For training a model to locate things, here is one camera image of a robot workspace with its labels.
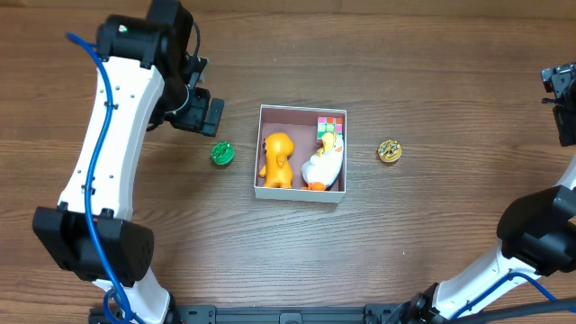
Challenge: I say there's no green spinning top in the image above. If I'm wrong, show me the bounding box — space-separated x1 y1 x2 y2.
211 141 235 166

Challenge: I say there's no orange plush toy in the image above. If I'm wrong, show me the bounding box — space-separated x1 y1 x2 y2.
258 132 294 189

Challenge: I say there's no white cardboard box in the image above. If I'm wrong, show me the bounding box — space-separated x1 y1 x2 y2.
254 104 347 203

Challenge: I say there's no colourful puzzle cube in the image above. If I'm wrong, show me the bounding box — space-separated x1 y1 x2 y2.
317 116 343 146

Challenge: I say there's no white plush duck yellow hat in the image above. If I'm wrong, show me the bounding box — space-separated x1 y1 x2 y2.
301 132 344 191

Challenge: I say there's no gold blue spinning top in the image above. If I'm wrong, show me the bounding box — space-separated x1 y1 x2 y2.
377 139 402 163

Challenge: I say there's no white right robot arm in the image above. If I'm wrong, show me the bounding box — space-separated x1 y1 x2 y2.
388 164 575 323

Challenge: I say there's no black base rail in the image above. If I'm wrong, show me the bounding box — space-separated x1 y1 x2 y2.
87 303 424 324

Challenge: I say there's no black thick cable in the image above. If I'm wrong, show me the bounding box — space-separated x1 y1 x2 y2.
431 297 576 324

